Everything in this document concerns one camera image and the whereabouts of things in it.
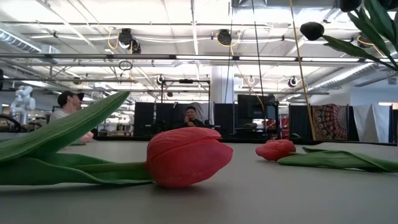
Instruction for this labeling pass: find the red artificial tulip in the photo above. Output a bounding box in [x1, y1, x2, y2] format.
[0, 90, 234, 190]
[255, 139, 398, 174]

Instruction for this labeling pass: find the person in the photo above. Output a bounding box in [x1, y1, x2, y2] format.
[49, 90, 86, 124]
[177, 106, 206, 128]

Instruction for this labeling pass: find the black partition panel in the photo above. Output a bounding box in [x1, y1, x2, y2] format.
[133, 102, 157, 138]
[288, 105, 313, 141]
[213, 103, 234, 138]

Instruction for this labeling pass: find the black monitor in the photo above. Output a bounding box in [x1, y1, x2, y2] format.
[238, 94, 279, 121]

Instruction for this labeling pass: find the patterned tapestry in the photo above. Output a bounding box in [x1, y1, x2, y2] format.
[312, 104, 348, 141]

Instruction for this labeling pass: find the white hanging sheet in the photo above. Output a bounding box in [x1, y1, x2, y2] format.
[353, 104, 393, 144]

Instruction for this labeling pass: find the black metal stand frame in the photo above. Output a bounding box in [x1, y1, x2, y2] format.
[160, 79, 211, 127]

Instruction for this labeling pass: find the black hanging cable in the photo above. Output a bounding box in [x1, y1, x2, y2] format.
[252, 6, 269, 133]

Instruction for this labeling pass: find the black cable loop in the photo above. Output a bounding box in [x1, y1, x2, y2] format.
[118, 60, 134, 72]

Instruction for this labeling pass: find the yellow cable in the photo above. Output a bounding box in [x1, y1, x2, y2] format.
[289, 0, 317, 141]

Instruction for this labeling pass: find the silver ventilation duct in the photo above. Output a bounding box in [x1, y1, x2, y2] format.
[0, 29, 43, 54]
[306, 49, 398, 91]

